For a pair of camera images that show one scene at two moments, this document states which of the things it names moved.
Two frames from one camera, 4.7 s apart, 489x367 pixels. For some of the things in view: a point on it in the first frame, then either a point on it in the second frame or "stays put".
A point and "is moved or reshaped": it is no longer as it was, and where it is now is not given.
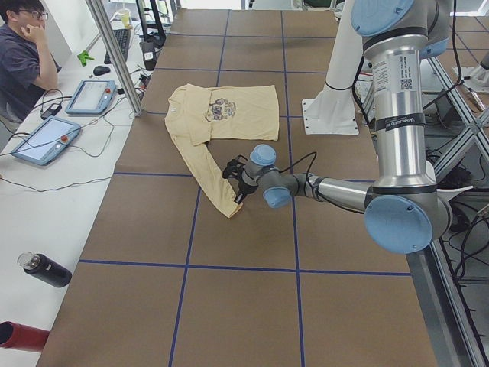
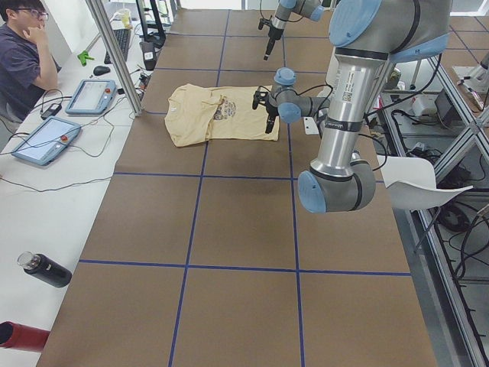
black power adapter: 53,110 stays put
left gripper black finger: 239,197 to 270,122
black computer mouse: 100,69 stays put
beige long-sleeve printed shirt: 195,115 is moved or reshaped
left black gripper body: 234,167 to 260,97
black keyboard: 123,37 stays put
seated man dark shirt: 28,69 stays put
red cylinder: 15,336 stays put
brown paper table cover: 171,277 stays put
